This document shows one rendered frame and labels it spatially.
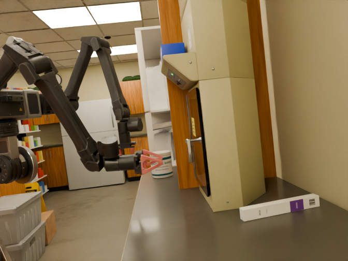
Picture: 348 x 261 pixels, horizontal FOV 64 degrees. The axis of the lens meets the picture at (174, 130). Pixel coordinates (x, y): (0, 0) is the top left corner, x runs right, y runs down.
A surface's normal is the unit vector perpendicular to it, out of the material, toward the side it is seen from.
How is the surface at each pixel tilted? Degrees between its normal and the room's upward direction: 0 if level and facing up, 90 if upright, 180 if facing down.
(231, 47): 90
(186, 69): 90
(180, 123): 90
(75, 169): 90
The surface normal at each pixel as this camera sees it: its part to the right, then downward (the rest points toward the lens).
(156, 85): -0.42, 0.28
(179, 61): 0.07, 0.04
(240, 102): 0.75, -0.05
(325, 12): -0.99, 0.12
